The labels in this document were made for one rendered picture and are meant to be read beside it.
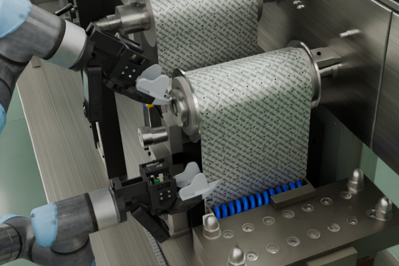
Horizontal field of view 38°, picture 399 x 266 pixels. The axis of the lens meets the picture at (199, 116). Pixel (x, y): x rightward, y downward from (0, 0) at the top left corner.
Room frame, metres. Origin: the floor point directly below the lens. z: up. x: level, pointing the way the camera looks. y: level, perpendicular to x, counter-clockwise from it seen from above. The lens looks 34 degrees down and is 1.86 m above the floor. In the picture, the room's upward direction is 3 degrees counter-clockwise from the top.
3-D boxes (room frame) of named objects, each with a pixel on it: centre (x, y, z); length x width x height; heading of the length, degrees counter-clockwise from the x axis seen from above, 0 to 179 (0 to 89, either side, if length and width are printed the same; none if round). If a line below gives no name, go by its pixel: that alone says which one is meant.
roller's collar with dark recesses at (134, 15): (1.16, 0.13, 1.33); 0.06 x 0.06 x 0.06; 20
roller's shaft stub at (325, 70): (1.04, -0.25, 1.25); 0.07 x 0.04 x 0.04; 110
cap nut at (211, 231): (0.81, -0.01, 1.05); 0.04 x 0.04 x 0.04
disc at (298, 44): (1.02, -0.21, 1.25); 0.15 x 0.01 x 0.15; 20
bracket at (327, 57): (1.04, -0.26, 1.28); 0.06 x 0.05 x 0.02; 110
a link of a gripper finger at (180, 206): (0.84, 0.05, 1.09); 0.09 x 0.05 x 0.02; 109
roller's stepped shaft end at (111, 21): (1.14, 0.19, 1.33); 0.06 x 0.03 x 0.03; 110
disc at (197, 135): (0.94, 0.02, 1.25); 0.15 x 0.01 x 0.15; 20
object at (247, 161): (0.92, -0.11, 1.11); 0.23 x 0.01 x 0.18; 110
